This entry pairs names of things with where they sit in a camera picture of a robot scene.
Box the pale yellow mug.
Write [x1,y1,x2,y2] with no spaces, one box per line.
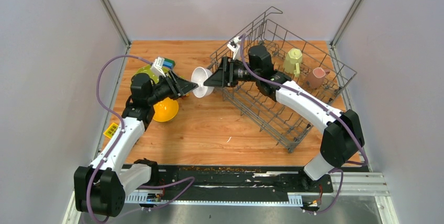
[283,48,303,78]

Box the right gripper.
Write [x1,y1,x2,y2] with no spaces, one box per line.
[204,56,260,87]

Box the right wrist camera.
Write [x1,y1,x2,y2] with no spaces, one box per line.
[227,36,242,60]

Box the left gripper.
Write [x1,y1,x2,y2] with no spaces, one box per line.
[147,70,198,106]

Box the green blue toy block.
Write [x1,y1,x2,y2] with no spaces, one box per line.
[162,58,176,70]

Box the green polka dot plate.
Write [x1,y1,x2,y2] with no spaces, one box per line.
[134,65,159,83]

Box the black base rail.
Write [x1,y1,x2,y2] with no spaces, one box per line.
[126,165,334,207]

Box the yellow toy brick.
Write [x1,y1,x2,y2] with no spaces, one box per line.
[103,122,119,139]

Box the white bowl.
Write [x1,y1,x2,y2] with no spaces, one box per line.
[191,66,214,98]

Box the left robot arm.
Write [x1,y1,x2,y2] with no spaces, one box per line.
[74,71,198,217]

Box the yellow bowl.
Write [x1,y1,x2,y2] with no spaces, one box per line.
[153,98,179,122]

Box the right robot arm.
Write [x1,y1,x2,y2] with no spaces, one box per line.
[203,45,365,192]

